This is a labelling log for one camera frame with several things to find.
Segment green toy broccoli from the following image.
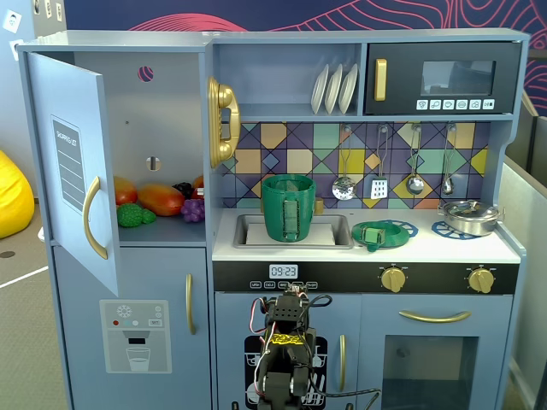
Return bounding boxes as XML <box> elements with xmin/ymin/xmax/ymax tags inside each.
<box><xmin>115</xmin><ymin>202</ymin><xmax>157</xmax><ymax>229</ymax></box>

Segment steel cooking pot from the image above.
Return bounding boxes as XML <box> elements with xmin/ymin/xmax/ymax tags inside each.
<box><xmin>437</xmin><ymin>203</ymin><xmax>506</xmax><ymax>237</ymax></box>

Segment green printed container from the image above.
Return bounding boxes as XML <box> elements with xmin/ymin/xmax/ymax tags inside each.
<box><xmin>261</xmin><ymin>173</ymin><xmax>318</xmax><ymax>243</ymax></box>

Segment steel pot lid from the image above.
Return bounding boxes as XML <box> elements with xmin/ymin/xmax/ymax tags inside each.
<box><xmin>442</xmin><ymin>199</ymin><xmax>499</xmax><ymax>220</ymax></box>

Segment green printed lid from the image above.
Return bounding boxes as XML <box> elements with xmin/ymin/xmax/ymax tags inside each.
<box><xmin>351</xmin><ymin>220</ymin><xmax>412</xmax><ymax>253</ymax></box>

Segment steel skimmer spoon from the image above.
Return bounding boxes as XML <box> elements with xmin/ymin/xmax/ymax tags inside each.
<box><xmin>332</xmin><ymin>124</ymin><xmax>357</xmax><ymax>201</ymax></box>

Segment black power cable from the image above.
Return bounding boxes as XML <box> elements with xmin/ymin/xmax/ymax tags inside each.
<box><xmin>307</xmin><ymin>375</ymin><xmax>383</xmax><ymax>410</ymax></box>

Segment gold dishwasher handle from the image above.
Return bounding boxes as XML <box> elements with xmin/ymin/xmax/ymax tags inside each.
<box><xmin>338</xmin><ymin>334</ymin><xmax>347</xmax><ymax>393</ymax></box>

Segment grey partition panel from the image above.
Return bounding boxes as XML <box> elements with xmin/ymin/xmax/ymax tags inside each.
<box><xmin>497</xmin><ymin>91</ymin><xmax>547</xmax><ymax>410</ymax></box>

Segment steel serving spoon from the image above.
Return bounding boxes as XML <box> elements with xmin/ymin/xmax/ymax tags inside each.
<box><xmin>440</xmin><ymin>123</ymin><xmax>457</xmax><ymax>196</ymax></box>

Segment steel slotted spatula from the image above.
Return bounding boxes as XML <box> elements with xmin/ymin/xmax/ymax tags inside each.
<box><xmin>369</xmin><ymin>124</ymin><xmax>390</xmax><ymax>201</ymax></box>

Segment black dishwasher sticker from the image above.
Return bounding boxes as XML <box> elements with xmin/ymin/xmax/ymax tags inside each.
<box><xmin>244</xmin><ymin>335</ymin><xmax>328</xmax><ymax>410</ymax></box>

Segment blue oven door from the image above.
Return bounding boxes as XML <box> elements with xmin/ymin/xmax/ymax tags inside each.
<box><xmin>361</xmin><ymin>294</ymin><xmax>515</xmax><ymax>410</ymax></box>

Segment blue toy kitchen unit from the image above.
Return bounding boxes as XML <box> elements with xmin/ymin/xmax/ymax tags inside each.
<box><xmin>16</xmin><ymin>28</ymin><xmax>531</xmax><ymax>410</ymax></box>

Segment blue dishwasher door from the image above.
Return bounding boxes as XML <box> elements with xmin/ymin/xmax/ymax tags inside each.
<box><xmin>215</xmin><ymin>292</ymin><xmax>362</xmax><ymax>410</ymax></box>

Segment small toy mango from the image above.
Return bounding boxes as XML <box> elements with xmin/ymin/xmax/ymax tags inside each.
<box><xmin>113</xmin><ymin>175</ymin><xmax>139</xmax><ymax>208</ymax></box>

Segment gold stove knob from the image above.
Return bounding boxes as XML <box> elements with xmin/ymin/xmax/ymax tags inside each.
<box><xmin>379</xmin><ymin>266</ymin><xmax>408</xmax><ymax>294</ymax></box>
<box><xmin>468</xmin><ymin>267</ymin><xmax>497</xmax><ymax>295</ymax></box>

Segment black toy microwave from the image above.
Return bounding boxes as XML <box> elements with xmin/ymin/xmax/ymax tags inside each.
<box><xmin>363</xmin><ymin>41</ymin><xmax>523</xmax><ymax>116</ymax></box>

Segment large toy mango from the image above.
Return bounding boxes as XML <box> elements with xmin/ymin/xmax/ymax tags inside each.
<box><xmin>137</xmin><ymin>183</ymin><xmax>186</xmax><ymax>218</ymax></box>

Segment white toy plate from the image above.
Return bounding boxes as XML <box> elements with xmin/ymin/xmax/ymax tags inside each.
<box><xmin>338</xmin><ymin>62</ymin><xmax>360</xmax><ymax>114</ymax></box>
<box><xmin>310</xmin><ymin>63</ymin><xmax>330</xmax><ymax>115</ymax></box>
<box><xmin>324</xmin><ymin>63</ymin><xmax>344</xmax><ymax>115</ymax></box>

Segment grey sink basin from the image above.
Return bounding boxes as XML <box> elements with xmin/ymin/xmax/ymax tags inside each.
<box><xmin>232</xmin><ymin>213</ymin><xmax>356</xmax><ymax>251</ymax></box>

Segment gold toy telephone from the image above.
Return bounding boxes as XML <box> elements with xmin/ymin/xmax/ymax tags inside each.
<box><xmin>207</xmin><ymin>75</ymin><xmax>242</xmax><ymax>169</ymax></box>

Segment gold straight freezer handle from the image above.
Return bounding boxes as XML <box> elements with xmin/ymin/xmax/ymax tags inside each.
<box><xmin>185</xmin><ymin>272</ymin><xmax>197</xmax><ymax>336</ymax></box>

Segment purple toy grapes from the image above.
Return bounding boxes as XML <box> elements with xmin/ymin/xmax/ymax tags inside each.
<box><xmin>179</xmin><ymin>198</ymin><xmax>207</xmax><ymax>224</ymax></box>

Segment grey water dispenser sticker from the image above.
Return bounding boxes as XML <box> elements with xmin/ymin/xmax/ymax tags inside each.
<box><xmin>99</xmin><ymin>298</ymin><xmax>174</xmax><ymax>375</ymax></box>

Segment gold curved fridge handle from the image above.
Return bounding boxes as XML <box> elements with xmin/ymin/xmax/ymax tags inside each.
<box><xmin>82</xmin><ymin>176</ymin><xmax>109</xmax><ymax>261</ymax></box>

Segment steel ladle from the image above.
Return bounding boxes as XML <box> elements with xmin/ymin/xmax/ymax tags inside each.
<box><xmin>405</xmin><ymin>123</ymin><xmax>426</xmax><ymax>196</ymax></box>

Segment white wall socket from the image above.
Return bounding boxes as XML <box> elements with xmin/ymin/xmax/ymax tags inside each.
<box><xmin>1</xmin><ymin>9</ymin><xmax>23</xmax><ymax>33</ymax></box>

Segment gold oven handle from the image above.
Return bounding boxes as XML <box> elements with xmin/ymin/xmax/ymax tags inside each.
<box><xmin>398</xmin><ymin>310</ymin><xmax>473</xmax><ymax>325</ymax></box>

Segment grey shopping list sticker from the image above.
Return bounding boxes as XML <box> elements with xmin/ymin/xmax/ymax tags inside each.
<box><xmin>50</xmin><ymin>114</ymin><xmax>85</xmax><ymax>215</ymax></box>

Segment blue freezer door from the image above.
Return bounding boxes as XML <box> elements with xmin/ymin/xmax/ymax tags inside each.
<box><xmin>52</xmin><ymin>246</ymin><xmax>213</xmax><ymax>410</ymax></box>

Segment yellow beanbag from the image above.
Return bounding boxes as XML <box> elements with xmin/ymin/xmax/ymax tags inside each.
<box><xmin>0</xmin><ymin>149</ymin><xmax>36</xmax><ymax>240</ymax></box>

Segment blue fridge door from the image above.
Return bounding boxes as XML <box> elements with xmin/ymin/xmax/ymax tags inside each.
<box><xmin>25</xmin><ymin>51</ymin><xmax>121</xmax><ymax>296</ymax></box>

